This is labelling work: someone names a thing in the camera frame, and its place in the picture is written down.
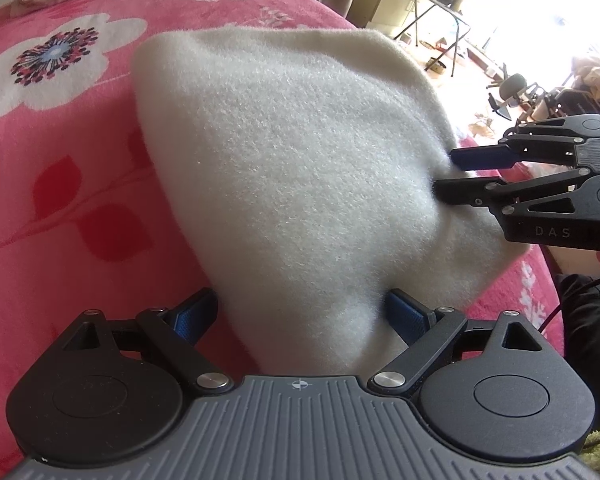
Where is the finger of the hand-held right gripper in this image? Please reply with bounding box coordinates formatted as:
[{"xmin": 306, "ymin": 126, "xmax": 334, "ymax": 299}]
[
  {"xmin": 450, "ymin": 120, "xmax": 588, "ymax": 171},
  {"xmin": 432, "ymin": 167, "xmax": 588, "ymax": 216}
]

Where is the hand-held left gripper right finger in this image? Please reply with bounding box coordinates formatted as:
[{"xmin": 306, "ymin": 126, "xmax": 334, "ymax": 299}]
[{"xmin": 368, "ymin": 287, "xmax": 548, "ymax": 395}]

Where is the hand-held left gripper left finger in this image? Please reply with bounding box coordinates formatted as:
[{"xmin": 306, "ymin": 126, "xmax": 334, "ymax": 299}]
[{"xmin": 60, "ymin": 287, "xmax": 233, "ymax": 393}]

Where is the white fuzzy sweater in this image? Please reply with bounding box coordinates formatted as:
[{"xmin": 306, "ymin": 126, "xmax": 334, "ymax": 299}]
[{"xmin": 130, "ymin": 27, "xmax": 531, "ymax": 376}]

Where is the pile of light clothes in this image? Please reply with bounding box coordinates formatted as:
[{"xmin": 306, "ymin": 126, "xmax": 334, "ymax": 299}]
[{"xmin": 572, "ymin": 55, "xmax": 600, "ymax": 92}]

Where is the office chair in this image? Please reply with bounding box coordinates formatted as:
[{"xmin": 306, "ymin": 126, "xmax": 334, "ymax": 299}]
[{"xmin": 487, "ymin": 72, "xmax": 546, "ymax": 121}]

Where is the person's dark clothing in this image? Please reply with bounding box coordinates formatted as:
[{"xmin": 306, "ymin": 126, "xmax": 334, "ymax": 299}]
[{"xmin": 555, "ymin": 272, "xmax": 600, "ymax": 431}]

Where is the folding table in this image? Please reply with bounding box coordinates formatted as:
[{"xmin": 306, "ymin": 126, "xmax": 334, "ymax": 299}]
[{"xmin": 395, "ymin": 0, "xmax": 473, "ymax": 78}]

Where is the pink floral blanket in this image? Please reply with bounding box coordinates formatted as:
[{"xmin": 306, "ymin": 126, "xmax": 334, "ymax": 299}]
[{"xmin": 0, "ymin": 0, "xmax": 566, "ymax": 466}]

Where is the black cable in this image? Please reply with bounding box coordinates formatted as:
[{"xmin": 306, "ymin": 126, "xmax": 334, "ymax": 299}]
[{"xmin": 539, "ymin": 272, "xmax": 600, "ymax": 335}]

